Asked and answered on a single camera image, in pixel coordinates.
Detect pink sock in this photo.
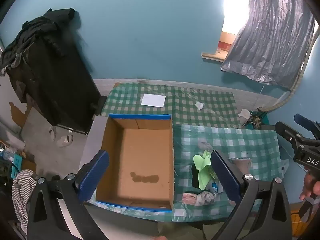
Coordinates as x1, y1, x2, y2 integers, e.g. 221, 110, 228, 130
197, 140, 213, 152

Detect person's olive trousers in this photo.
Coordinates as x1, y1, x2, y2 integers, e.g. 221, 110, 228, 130
156, 219, 227, 240

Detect light green garment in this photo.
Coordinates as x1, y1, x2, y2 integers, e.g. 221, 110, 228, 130
193, 150, 218, 190

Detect beige cloth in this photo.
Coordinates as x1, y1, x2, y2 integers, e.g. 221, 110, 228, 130
231, 157, 251, 172

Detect black garment pile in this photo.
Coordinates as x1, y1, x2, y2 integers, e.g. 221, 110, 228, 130
0, 8, 75, 77

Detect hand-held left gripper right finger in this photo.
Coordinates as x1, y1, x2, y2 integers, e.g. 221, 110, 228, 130
210, 150, 292, 240

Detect wooden window board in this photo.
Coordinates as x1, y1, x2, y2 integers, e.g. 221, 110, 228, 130
201, 30, 237, 63

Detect pair of grey slippers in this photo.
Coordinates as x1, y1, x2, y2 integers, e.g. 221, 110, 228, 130
48, 127, 74, 148

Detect black cloth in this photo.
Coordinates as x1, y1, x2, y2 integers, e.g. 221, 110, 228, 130
191, 165, 201, 188

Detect silver foil curtain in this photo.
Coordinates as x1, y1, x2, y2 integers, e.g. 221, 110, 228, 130
220, 0, 316, 91

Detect grey patterned sock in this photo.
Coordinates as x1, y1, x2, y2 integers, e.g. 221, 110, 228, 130
182, 191, 216, 207

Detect wooden crate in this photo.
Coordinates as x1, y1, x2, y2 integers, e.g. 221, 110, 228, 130
291, 212, 305, 238

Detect dark green checkered tablecloth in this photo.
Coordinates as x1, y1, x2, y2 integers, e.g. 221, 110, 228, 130
100, 82, 241, 130

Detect white paper sheet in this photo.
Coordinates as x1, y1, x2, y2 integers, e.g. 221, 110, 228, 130
140, 94, 166, 108

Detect person's right hand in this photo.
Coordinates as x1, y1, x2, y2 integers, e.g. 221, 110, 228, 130
299, 172, 320, 202

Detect cardboard box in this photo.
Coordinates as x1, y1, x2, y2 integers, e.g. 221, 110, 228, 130
96, 114, 175, 213

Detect white round object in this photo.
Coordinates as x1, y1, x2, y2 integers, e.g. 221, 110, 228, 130
237, 108, 251, 119

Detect striped cloth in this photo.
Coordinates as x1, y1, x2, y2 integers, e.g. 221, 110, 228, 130
12, 169, 38, 227

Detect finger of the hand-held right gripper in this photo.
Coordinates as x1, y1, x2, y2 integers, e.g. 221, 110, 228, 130
275, 121, 307, 154
294, 114, 320, 140

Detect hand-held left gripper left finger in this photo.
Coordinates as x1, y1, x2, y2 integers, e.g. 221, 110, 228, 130
27, 149, 110, 240

